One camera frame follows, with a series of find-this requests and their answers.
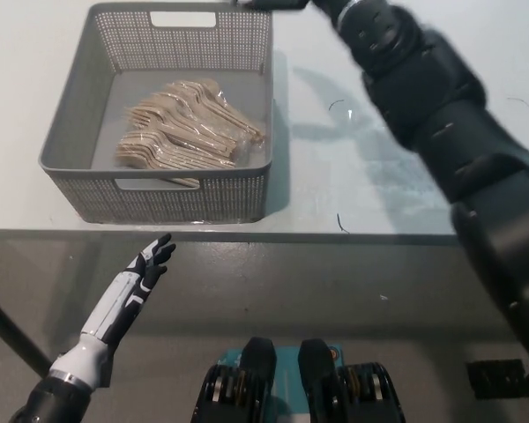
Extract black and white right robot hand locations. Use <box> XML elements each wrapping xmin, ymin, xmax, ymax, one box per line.
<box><xmin>233</xmin><ymin>0</ymin><xmax>343</xmax><ymax>22</ymax></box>

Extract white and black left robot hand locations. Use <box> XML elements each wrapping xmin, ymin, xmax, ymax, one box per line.
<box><xmin>47</xmin><ymin>233</ymin><xmax>178</xmax><ymax>391</ymax></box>

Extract clear bag of wooden cutlery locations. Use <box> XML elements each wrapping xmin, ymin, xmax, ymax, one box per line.
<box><xmin>114</xmin><ymin>78</ymin><xmax>268</xmax><ymax>189</ymax></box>

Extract black table leg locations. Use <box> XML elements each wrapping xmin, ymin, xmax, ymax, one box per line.
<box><xmin>0</xmin><ymin>288</ymin><xmax>55</xmax><ymax>381</ymax></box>

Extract grey perforated plastic basket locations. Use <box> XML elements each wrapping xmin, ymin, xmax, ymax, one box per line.
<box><xmin>38</xmin><ymin>1</ymin><xmax>275</xmax><ymax>224</ymax></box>

